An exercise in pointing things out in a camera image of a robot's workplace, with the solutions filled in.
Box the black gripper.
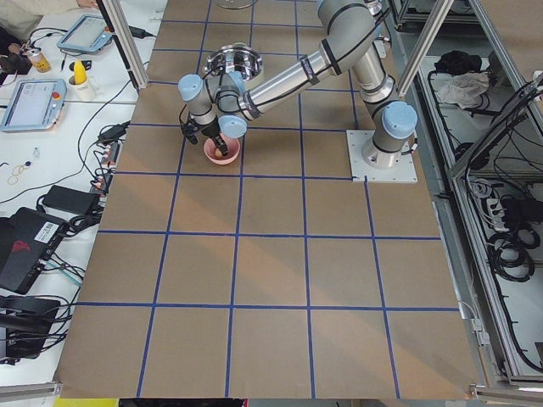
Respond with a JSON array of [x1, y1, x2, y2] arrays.
[[202, 122, 229, 157]]

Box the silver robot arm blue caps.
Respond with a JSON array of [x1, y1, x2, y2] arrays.
[[178, 1, 417, 169]]

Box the white pot steel interior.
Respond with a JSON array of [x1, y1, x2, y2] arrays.
[[203, 42, 265, 86]]

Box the pink bowl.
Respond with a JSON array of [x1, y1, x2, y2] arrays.
[[204, 137, 241, 165]]

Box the power strip with plugs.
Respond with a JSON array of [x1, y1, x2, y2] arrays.
[[90, 141, 121, 196]]

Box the brown paper table cover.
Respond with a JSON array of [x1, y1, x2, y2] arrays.
[[58, 1, 479, 399]]

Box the white mug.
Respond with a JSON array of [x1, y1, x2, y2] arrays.
[[69, 76, 100, 102]]

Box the black power adapter brick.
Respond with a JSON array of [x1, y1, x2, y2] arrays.
[[42, 185, 99, 215]]

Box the far teach pendant tablet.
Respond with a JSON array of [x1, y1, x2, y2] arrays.
[[57, 14, 112, 54]]

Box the teach pendant tablet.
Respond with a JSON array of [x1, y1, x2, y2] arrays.
[[57, 14, 112, 54], [1, 79, 67, 132]]

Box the near teach pendant tablet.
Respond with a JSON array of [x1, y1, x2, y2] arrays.
[[1, 79, 67, 132]]

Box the yellow drink can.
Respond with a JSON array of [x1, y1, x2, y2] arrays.
[[26, 48, 52, 73]]

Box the rubber bands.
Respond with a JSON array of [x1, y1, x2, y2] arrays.
[[7, 165, 28, 185]]

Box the black laptop red logo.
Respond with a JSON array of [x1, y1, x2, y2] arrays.
[[1, 208, 68, 294]]

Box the person beige sleeve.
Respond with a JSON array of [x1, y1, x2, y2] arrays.
[[1, 0, 98, 40]]

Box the black cloth on rack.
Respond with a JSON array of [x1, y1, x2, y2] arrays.
[[434, 50, 482, 75]]

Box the white cloth on rack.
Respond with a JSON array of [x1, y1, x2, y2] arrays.
[[437, 73, 490, 109]]

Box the black device lower left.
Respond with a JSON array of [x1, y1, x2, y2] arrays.
[[1, 296, 60, 365]]

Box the aluminium frame post left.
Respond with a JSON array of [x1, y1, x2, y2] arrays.
[[97, 0, 148, 92]]

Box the coiled black cables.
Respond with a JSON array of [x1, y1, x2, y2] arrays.
[[485, 228, 536, 282]]

